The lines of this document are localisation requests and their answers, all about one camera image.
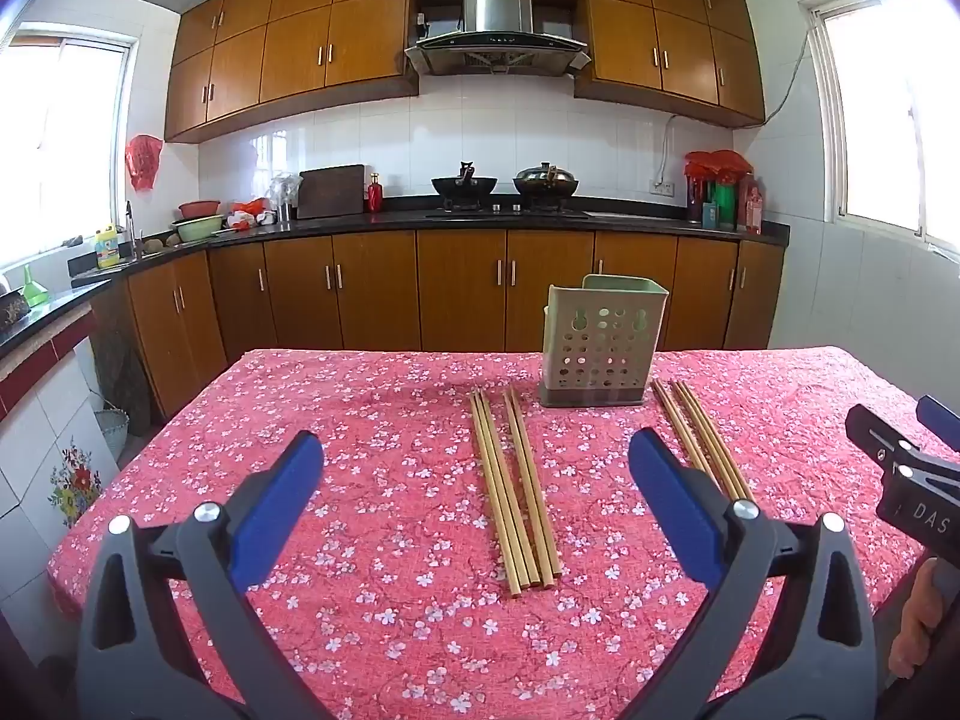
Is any steel range hood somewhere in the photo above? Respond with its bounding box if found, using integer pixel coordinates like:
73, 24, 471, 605
404, 0, 591, 77

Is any red floral tablecloth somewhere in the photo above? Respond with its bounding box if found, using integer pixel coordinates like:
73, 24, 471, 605
46, 346, 960, 720

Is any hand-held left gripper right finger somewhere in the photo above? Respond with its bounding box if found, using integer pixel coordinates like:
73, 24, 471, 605
622, 427, 880, 720

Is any red and white plastic bag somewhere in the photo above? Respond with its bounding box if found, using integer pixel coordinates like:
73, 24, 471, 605
224, 198, 275, 231

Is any person's right hand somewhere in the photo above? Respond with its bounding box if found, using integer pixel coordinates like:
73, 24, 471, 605
889, 562, 960, 692

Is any sliding window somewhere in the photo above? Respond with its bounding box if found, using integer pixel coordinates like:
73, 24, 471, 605
798, 0, 960, 260
0, 28, 141, 272

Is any wooden chopstick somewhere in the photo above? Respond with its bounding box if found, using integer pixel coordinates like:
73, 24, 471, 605
470, 388, 520, 599
671, 382, 743, 503
512, 386, 562, 582
478, 391, 530, 593
651, 379, 710, 470
679, 381, 751, 503
502, 388, 551, 587
485, 396, 541, 590
686, 379, 757, 502

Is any grey wall cable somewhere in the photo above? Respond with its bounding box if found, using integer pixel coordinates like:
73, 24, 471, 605
763, 21, 817, 122

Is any wooden wall cabinet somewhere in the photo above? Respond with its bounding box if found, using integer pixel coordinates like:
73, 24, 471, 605
573, 0, 767, 129
163, 0, 421, 144

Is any white power cable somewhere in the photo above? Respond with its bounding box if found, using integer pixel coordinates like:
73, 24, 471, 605
658, 113, 680, 185

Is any black wok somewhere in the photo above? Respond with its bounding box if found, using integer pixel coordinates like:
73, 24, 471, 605
430, 160, 499, 212

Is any green perforated utensil holder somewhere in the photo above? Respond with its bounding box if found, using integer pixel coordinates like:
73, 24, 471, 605
538, 274, 671, 410

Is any green basin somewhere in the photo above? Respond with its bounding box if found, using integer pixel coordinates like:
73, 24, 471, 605
170, 215, 227, 243

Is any gas stove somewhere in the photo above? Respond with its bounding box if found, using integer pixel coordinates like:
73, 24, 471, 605
424, 198, 591, 221

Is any wok with lid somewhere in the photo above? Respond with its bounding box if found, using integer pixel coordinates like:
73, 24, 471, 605
512, 162, 581, 213

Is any green bottle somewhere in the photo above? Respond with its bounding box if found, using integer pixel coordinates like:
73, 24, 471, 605
712, 180, 740, 230

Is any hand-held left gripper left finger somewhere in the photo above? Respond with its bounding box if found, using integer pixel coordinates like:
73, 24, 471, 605
73, 430, 331, 720

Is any dark cutting board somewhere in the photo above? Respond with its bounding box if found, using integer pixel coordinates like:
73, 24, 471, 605
297, 164, 367, 221

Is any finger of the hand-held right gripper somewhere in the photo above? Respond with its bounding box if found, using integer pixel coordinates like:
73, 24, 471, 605
916, 394, 960, 453
845, 404, 960, 485

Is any clear glass jar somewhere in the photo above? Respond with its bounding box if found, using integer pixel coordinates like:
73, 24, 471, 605
269, 172, 302, 225

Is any wooden base cabinet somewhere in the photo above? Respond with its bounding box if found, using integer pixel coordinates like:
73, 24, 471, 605
126, 231, 785, 422

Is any wooden kitchen cabinet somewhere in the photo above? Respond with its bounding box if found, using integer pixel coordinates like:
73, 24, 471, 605
0, 195, 791, 365

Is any red hanging plastic bag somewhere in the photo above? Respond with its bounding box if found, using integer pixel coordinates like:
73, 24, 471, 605
124, 133, 164, 193

